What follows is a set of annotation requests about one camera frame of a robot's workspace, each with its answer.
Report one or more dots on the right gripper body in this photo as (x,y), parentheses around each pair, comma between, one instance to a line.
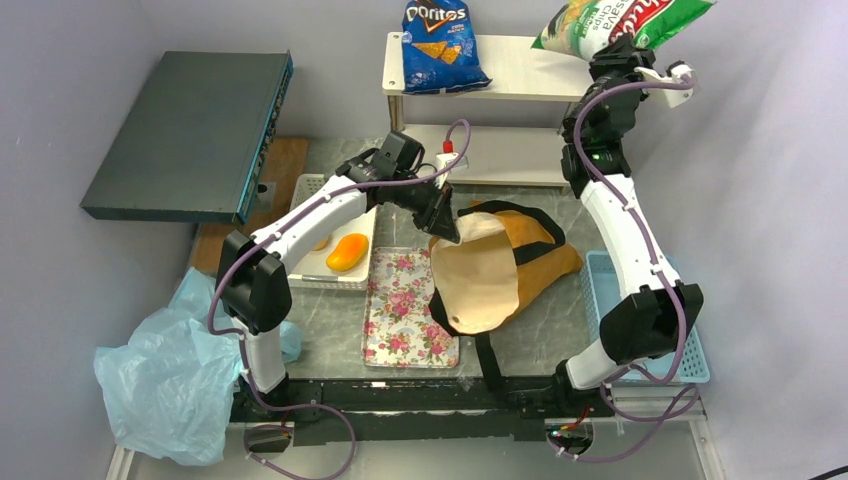
(605,67)

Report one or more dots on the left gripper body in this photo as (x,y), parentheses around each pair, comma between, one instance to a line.
(419,199)

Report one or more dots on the green Chuba cassava chip bag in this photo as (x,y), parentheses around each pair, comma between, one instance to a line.
(584,27)

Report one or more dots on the brown Trader Joe's tote bag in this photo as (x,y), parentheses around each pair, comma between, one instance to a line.
(507,255)

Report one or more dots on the orange mango toy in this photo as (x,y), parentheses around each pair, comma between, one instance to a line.
(348,252)

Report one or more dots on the orange peach toy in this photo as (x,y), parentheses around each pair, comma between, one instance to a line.
(323,243)

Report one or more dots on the light blue cartoon plastic bag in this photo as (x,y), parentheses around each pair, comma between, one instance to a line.
(169,391)

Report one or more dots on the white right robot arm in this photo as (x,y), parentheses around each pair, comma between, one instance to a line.
(657,310)

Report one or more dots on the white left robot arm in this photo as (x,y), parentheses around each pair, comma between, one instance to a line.
(252,282)

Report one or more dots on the white plastic basket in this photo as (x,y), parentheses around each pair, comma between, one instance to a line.
(311,271)

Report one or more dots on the white two-tier shelf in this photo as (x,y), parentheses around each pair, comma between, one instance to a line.
(513,155)

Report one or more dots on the floral pattern tray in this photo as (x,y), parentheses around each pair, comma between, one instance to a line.
(398,330)

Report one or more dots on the blue Doritos chip bag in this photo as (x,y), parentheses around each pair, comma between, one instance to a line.
(439,49)

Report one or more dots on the wooden board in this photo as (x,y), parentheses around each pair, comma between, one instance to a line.
(284,163)

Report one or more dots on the light blue plastic basket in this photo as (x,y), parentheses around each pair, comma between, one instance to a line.
(601,294)

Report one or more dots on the dark grey flat box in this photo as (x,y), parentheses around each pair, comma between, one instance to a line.
(194,144)

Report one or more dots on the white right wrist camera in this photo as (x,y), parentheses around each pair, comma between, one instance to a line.
(672,88)

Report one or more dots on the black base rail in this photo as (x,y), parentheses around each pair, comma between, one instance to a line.
(423,408)

